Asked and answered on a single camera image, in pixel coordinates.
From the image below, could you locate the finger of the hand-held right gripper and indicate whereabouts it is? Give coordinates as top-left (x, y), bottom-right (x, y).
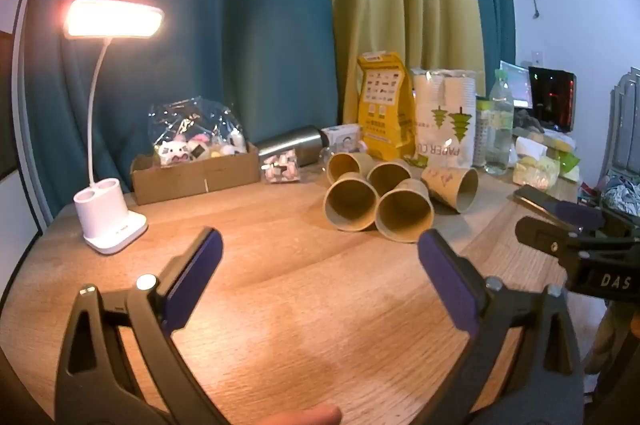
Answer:
top-left (514, 185), bottom-right (606, 231)
top-left (515, 216), bottom-right (601, 263)

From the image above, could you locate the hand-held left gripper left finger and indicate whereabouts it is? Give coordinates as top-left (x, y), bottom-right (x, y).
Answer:
top-left (55, 227), bottom-right (231, 425)

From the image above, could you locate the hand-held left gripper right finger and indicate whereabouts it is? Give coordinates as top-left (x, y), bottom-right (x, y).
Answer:
top-left (418, 229), bottom-right (586, 425)

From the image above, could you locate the brown printed paper cup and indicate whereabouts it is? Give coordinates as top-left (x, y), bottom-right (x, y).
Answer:
top-left (421, 166), bottom-right (480, 213)

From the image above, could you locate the person's left hand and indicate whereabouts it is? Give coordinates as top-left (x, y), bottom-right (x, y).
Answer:
top-left (280, 406), bottom-right (343, 425)

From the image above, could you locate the crumpled silver bag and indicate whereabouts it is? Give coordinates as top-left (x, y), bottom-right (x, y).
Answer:
top-left (600, 178), bottom-right (640, 212)

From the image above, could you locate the green snack packet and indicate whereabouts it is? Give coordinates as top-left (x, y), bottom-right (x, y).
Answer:
top-left (547, 136), bottom-right (582, 182)

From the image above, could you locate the yellow snack packet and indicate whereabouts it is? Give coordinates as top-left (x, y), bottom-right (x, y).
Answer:
top-left (513, 155), bottom-right (560, 191)

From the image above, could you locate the brown cardboard box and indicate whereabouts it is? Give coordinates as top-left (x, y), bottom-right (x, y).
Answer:
top-left (130, 142), bottom-right (262, 206)

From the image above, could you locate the grey chair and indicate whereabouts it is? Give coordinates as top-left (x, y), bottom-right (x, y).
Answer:
top-left (597, 68), bottom-right (640, 191)

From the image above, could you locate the clear plastic water bottle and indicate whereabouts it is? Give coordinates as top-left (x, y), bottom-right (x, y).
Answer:
top-left (484, 70), bottom-right (516, 176)

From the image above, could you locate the white desk lamp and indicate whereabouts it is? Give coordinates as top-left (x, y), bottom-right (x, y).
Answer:
top-left (64, 0), bottom-right (166, 256)

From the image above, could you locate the black computer case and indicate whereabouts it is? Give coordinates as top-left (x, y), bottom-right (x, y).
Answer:
top-left (528, 66), bottom-right (577, 133)

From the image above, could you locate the clear jar with green lid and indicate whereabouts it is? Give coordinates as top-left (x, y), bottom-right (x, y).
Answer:
top-left (473, 98), bottom-right (493, 168)

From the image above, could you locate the clear bag of plush toys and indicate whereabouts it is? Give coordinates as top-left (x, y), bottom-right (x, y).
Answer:
top-left (147, 98), bottom-right (248, 167)

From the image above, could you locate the small clear candy box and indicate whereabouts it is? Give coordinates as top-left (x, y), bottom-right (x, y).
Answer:
top-left (260, 150), bottom-right (303, 184)

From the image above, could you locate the computer monitor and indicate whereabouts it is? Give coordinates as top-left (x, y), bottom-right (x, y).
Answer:
top-left (499, 60), bottom-right (534, 110)

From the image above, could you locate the sleeve of white paper cups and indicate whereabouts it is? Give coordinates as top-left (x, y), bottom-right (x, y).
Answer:
top-left (411, 68), bottom-right (478, 171)

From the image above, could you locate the stainless steel bottle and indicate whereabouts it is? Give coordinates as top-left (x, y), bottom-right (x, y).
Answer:
top-left (256, 125), bottom-right (331, 167)

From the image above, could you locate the small white printed box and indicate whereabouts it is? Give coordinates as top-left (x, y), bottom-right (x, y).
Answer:
top-left (322, 124), bottom-right (369, 154)

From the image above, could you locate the yellow standing pouch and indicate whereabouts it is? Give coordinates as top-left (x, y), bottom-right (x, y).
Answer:
top-left (356, 52), bottom-right (418, 161)

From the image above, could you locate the narrow teal curtain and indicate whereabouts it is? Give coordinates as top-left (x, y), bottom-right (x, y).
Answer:
top-left (452, 0), bottom-right (517, 98)

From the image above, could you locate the wide teal curtain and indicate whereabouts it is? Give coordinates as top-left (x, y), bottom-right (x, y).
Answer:
top-left (25, 0), bottom-right (346, 218)

